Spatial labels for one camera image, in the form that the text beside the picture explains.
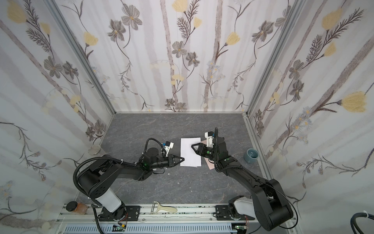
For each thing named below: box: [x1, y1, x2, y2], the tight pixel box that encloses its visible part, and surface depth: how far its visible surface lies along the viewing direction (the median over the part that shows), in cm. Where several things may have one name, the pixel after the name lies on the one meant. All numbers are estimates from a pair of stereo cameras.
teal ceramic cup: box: [243, 148, 260, 164], surface depth 92 cm
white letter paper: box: [180, 137, 202, 168], surface depth 85 cm
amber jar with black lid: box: [65, 200, 89, 215], surface depth 70 cm
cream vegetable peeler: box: [150, 200, 178, 214], surface depth 77 cm
